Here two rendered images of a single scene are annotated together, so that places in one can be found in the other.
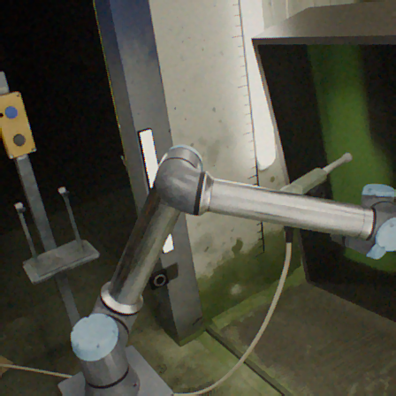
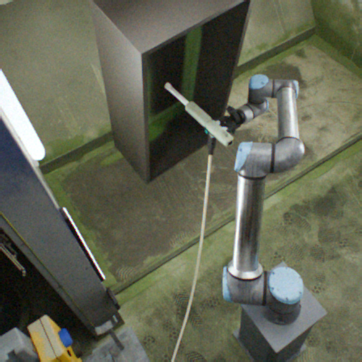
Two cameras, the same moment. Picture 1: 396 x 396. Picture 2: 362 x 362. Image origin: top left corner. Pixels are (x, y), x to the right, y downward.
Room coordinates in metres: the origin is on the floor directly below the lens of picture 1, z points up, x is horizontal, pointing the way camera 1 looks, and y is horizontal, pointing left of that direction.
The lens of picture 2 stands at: (1.41, 1.05, 2.72)
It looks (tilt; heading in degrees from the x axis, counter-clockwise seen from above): 54 degrees down; 270
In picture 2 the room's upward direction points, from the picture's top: 4 degrees counter-clockwise
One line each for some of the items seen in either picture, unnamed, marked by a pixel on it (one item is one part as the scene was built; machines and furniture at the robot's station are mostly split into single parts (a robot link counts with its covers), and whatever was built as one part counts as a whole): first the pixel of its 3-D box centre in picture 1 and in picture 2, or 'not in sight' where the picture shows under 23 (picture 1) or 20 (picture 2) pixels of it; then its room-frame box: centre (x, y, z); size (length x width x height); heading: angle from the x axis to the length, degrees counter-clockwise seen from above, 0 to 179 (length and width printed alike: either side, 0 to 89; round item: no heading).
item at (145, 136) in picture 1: (156, 194); (84, 248); (1.93, 0.18, 0.96); 0.06 x 0.02 x 0.63; 121
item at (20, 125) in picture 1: (13, 125); (58, 351); (1.84, 0.71, 1.42); 0.12 x 0.06 x 0.26; 121
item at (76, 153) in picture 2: not in sight; (191, 94); (1.41, -1.58, 0.11); 2.70 x 0.02 x 0.13; 31
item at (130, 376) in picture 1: (109, 378); (280, 300); (1.07, 0.38, 0.69); 0.19 x 0.19 x 0.10
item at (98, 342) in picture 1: (99, 346); (282, 289); (1.08, 0.38, 0.83); 0.17 x 0.15 x 0.18; 170
